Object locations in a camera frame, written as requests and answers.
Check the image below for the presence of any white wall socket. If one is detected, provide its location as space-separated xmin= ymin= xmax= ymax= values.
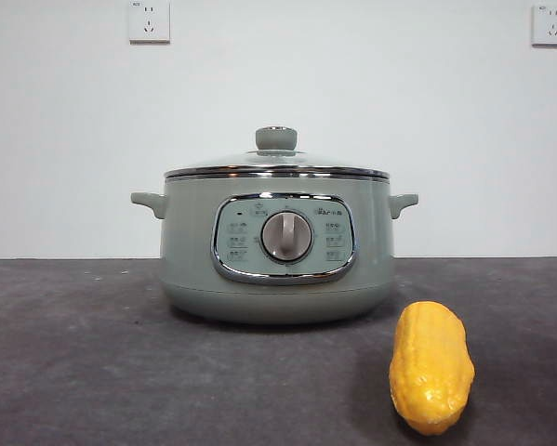
xmin=128 ymin=0 xmax=171 ymax=46
xmin=531 ymin=4 xmax=557 ymax=47

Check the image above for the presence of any glass lid with green knob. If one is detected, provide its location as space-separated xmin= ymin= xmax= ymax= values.
xmin=163 ymin=125 xmax=391 ymax=180

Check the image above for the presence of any yellow corn cob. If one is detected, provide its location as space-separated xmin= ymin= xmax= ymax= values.
xmin=389 ymin=300 xmax=476 ymax=437

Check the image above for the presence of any sage green electric cooking pot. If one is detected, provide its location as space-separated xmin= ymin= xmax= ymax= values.
xmin=129 ymin=174 xmax=419 ymax=325

